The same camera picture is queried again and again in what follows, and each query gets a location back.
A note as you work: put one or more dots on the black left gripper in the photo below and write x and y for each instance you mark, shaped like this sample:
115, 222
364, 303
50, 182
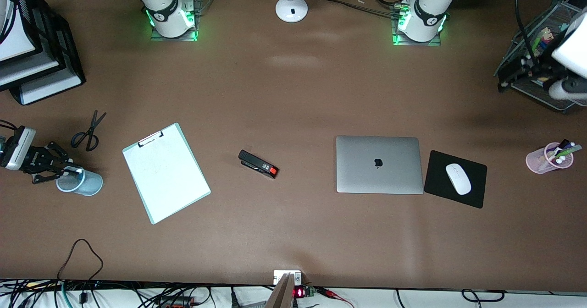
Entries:
539, 67

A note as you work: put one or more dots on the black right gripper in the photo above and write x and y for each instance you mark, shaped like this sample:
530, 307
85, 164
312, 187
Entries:
38, 158

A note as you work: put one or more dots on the silver laptop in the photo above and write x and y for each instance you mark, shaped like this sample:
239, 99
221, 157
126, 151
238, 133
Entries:
378, 166

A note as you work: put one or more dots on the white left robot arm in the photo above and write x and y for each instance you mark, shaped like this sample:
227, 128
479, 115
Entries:
431, 5

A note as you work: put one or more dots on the black marker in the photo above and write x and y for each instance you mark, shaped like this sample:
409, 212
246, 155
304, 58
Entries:
563, 143

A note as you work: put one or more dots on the green marker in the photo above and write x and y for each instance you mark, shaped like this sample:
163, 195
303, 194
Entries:
571, 150

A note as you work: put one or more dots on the white-capped marker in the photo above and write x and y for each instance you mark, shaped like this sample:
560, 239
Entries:
559, 160

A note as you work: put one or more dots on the blue mesh pen cup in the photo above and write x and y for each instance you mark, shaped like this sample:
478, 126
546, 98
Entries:
87, 184

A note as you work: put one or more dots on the black scissors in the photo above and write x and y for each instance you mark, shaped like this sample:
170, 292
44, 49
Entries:
89, 134

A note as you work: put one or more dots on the white paper stack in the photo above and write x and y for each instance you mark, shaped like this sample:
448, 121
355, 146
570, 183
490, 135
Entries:
18, 44
50, 90
27, 69

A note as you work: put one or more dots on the pink translucent pen cup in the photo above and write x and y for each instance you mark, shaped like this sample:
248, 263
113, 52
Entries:
536, 161

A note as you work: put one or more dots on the light green clipboard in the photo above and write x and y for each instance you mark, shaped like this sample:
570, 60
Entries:
149, 212

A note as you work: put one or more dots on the white paper sheet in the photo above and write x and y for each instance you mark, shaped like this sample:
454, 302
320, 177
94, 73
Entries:
169, 179

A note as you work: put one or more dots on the black stacked paper tray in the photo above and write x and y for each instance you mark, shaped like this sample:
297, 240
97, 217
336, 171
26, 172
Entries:
64, 51

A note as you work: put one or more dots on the white computer mouse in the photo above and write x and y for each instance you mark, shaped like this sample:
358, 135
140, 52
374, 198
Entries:
458, 178

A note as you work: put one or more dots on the black mouse pad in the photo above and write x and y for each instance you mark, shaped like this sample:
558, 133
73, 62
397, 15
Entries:
435, 179

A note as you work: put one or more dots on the black power strip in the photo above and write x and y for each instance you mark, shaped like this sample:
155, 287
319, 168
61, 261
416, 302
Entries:
176, 302

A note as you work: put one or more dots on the black stapler with red end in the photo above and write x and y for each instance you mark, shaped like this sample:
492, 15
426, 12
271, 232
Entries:
257, 163

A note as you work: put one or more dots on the white desk lamp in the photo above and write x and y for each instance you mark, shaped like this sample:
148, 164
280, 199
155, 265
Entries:
291, 9

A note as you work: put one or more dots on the circuit board with red display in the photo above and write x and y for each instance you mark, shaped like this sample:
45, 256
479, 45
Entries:
300, 293

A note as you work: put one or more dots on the white mounting bracket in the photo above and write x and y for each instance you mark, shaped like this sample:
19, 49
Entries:
279, 275

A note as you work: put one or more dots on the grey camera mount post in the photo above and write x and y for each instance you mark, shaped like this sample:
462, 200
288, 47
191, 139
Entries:
280, 296

